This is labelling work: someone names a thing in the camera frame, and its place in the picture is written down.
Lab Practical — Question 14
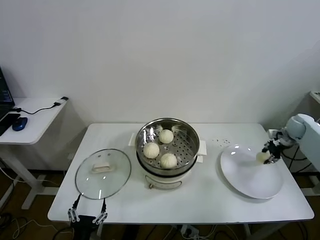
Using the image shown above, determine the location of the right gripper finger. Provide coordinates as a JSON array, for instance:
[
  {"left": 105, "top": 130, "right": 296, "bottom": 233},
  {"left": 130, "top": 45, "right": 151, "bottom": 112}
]
[
  {"left": 261, "top": 140, "right": 275, "bottom": 154},
  {"left": 263, "top": 156, "right": 281, "bottom": 165}
]

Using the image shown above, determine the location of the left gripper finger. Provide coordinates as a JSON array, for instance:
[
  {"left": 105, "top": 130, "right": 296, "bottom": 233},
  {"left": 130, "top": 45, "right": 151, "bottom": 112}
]
[
  {"left": 92, "top": 197, "right": 109, "bottom": 225},
  {"left": 67, "top": 193, "right": 82, "bottom": 223}
]

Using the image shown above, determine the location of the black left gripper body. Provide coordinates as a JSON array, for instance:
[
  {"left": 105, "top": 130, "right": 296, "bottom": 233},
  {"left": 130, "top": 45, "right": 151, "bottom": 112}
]
[{"left": 74, "top": 214, "right": 100, "bottom": 227}]

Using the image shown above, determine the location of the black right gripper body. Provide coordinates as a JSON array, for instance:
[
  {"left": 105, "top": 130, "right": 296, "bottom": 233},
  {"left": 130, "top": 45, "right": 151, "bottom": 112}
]
[{"left": 268, "top": 143, "right": 282, "bottom": 161}]

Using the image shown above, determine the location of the white steamed baozi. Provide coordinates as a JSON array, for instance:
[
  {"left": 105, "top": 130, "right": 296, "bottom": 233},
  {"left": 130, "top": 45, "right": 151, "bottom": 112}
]
[
  {"left": 256, "top": 151, "right": 271, "bottom": 165},
  {"left": 159, "top": 129, "right": 175, "bottom": 144},
  {"left": 159, "top": 152, "right": 178, "bottom": 169},
  {"left": 143, "top": 142, "right": 160, "bottom": 159}
]

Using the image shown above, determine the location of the round glass pot lid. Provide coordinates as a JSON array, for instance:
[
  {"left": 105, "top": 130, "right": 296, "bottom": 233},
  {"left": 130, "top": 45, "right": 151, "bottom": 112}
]
[{"left": 75, "top": 148, "right": 132, "bottom": 200}]

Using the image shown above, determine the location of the stainless steel steamer basket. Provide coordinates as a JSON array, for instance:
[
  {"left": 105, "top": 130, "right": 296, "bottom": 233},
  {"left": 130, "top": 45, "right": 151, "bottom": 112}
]
[{"left": 128, "top": 117, "right": 209, "bottom": 176}]

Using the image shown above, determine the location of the white round plate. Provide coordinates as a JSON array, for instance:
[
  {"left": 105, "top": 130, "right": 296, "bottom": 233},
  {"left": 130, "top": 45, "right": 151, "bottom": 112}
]
[{"left": 219, "top": 144, "right": 285, "bottom": 200}]

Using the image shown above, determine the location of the white cabinet edge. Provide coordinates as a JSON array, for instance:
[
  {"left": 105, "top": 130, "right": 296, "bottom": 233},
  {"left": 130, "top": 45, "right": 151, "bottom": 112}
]
[{"left": 309, "top": 91, "right": 320, "bottom": 105}]

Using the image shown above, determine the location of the white electric cooker base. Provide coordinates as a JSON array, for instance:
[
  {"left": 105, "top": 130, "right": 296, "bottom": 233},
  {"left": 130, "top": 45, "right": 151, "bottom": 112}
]
[{"left": 128, "top": 139, "right": 209, "bottom": 190}]

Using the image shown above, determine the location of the white power strip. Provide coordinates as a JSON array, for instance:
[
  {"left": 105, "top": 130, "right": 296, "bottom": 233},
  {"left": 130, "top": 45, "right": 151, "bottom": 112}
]
[{"left": 181, "top": 224, "right": 201, "bottom": 238}]

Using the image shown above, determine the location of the white side desk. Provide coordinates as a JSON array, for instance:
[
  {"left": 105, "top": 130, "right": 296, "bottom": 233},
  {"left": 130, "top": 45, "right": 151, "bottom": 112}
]
[{"left": 0, "top": 96, "right": 70, "bottom": 210}]

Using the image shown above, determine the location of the blue computer mouse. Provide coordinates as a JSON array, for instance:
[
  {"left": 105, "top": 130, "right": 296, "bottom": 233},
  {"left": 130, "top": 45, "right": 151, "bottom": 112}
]
[{"left": 11, "top": 116, "right": 28, "bottom": 132}]

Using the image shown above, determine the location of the black flat keyboard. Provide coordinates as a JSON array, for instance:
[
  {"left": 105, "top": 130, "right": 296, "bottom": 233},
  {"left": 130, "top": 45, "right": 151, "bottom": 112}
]
[{"left": 0, "top": 112, "right": 22, "bottom": 136}]

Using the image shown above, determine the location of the black laptop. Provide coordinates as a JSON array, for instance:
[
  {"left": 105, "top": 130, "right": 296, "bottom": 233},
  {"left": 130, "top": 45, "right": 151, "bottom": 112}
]
[{"left": 0, "top": 66, "right": 16, "bottom": 121}]

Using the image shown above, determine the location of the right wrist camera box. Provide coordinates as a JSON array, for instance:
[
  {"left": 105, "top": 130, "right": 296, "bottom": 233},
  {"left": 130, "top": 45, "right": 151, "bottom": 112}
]
[{"left": 267, "top": 128, "right": 286, "bottom": 144}]

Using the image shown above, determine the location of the black hanging power cable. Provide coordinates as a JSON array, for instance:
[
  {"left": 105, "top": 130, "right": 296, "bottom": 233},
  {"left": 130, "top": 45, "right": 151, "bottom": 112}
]
[{"left": 282, "top": 144, "right": 309, "bottom": 174}]

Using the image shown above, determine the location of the black floor cable bundle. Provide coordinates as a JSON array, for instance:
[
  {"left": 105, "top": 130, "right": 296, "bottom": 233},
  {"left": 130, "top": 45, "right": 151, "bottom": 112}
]
[{"left": 0, "top": 211, "right": 13, "bottom": 227}]

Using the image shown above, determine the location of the black USB cable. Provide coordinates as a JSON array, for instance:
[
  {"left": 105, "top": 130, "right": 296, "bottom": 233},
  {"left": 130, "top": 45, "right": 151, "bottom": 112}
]
[{"left": 13, "top": 96, "right": 70, "bottom": 115}]

